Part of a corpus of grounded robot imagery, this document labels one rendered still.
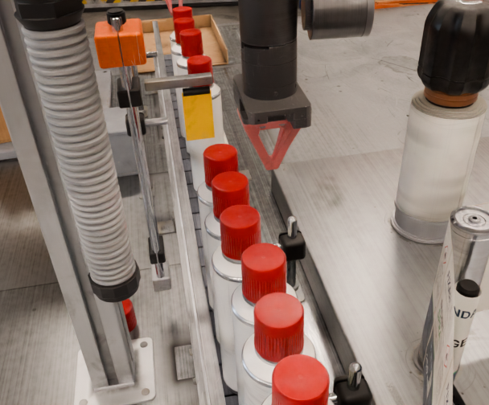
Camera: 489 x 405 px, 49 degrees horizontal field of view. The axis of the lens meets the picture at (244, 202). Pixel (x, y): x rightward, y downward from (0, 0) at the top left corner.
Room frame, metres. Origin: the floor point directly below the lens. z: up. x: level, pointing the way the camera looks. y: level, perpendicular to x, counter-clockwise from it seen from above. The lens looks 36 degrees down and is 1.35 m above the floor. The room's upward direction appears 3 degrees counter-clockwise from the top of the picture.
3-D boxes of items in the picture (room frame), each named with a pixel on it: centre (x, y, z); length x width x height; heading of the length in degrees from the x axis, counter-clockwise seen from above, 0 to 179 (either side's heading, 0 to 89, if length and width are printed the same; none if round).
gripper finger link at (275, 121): (0.55, -0.03, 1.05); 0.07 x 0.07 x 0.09; 8
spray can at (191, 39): (0.80, 0.07, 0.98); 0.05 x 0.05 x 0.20
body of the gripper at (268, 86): (0.53, -0.03, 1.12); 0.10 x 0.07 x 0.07; 8
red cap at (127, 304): (0.46, 0.16, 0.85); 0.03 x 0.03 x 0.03
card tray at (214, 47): (1.44, 0.18, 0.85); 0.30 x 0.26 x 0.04; 9
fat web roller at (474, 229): (0.35, -0.19, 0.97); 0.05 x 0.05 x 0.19
